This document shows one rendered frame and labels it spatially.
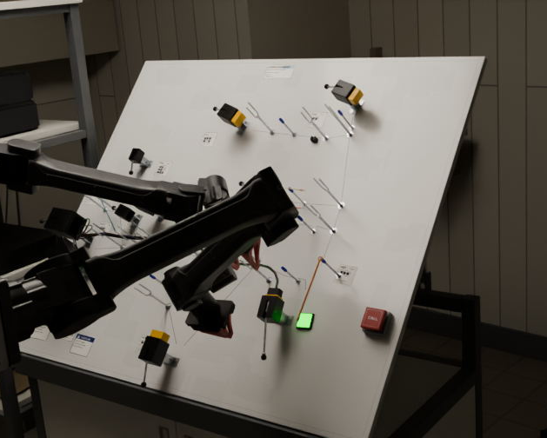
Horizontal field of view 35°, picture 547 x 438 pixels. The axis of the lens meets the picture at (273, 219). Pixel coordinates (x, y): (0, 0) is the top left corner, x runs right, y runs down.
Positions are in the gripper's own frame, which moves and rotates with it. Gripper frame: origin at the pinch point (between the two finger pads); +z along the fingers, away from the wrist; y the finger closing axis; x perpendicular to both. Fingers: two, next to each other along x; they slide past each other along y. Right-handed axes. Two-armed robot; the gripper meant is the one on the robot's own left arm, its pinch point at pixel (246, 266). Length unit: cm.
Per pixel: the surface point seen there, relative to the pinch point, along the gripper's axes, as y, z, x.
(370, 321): -24.3, 18.5, -2.5
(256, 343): 6.7, 23.9, 1.4
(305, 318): -6.0, 20.2, -4.4
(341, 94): -7, -12, -54
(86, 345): 62, 25, 5
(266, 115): 22, -5, -60
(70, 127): 89, -12, -52
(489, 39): 16, 64, -232
